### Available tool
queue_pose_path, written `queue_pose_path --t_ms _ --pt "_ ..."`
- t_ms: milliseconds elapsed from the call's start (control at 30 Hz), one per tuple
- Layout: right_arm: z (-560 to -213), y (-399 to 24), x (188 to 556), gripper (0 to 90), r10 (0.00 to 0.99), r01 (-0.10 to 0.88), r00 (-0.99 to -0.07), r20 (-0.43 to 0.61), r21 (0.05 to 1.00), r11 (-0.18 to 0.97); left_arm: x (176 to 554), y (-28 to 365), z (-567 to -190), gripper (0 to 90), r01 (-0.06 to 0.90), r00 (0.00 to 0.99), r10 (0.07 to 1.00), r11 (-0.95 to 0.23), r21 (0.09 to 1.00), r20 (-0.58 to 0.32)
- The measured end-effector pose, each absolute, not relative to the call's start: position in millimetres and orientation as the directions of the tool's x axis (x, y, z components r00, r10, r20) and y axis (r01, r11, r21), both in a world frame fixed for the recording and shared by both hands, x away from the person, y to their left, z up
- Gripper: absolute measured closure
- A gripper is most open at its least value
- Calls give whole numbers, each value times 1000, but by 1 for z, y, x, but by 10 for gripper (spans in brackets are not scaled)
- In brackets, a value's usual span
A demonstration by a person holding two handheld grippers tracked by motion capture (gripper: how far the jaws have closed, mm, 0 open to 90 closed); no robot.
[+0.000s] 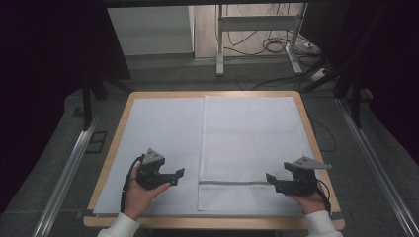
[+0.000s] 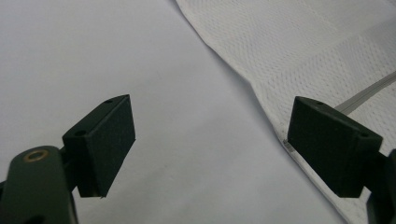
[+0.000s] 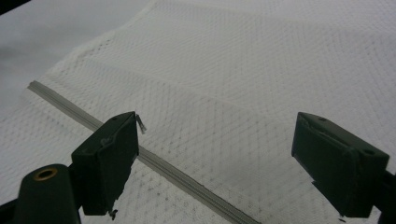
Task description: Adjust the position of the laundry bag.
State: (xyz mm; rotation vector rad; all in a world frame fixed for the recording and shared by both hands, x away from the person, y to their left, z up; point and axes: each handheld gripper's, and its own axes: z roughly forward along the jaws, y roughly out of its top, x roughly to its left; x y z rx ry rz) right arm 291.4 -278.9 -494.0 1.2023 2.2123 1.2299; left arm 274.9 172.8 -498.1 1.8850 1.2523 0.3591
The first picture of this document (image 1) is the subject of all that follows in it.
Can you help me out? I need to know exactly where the tangle of black floor cables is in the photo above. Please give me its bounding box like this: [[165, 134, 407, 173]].
[[222, 3, 321, 57]]

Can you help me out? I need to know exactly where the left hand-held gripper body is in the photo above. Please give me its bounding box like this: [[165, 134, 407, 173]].
[[135, 147, 170, 191]]

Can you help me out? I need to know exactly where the white mesh laundry bag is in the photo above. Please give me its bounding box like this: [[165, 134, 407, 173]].
[[197, 95, 316, 212]]

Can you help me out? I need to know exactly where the black floor socket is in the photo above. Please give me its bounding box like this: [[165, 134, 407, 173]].
[[85, 130, 109, 154]]

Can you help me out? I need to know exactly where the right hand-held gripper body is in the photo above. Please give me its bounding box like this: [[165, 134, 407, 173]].
[[283, 156, 333, 198]]

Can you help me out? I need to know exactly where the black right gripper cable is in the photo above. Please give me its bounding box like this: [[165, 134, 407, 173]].
[[315, 178, 332, 215]]

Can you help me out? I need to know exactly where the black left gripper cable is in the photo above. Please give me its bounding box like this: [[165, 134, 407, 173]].
[[120, 153, 146, 213]]

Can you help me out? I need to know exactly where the person's left hand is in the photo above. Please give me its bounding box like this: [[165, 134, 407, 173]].
[[123, 162, 173, 222]]

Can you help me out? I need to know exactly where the aluminium floor rail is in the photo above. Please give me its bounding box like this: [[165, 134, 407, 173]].
[[335, 98, 419, 237], [32, 113, 101, 237]]

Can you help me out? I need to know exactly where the white cabinet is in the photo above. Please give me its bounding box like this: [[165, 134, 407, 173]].
[[107, 5, 196, 56]]

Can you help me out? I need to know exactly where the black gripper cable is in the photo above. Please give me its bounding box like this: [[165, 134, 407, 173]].
[[315, 178, 332, 215], [120, 153, 146, 213]]

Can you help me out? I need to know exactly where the white metal desk frame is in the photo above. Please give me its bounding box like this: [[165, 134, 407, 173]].
[[214, 3, 309, 78]]

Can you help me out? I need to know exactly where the dark curtain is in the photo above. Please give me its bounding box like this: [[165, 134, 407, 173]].
[[0, 0, 132, 215], [299, 0, 419, 166]]

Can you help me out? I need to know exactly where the white power strip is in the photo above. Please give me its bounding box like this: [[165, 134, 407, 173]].
[[309, 66, 329, 82]]

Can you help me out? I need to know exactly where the wooden table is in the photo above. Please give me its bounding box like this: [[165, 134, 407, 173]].
[[82, 90, 346, 231]]

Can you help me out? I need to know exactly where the black metal stand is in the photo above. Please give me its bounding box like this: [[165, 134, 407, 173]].
[[79, 74, 133, 131], [331, 70, 375, 130]]

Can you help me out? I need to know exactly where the thin black floor cable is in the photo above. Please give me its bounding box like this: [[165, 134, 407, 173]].
[[309, 115, 338, 154]]

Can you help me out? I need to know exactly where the person's right hand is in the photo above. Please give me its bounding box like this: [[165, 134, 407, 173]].
[[286, 182, 328, 216]]

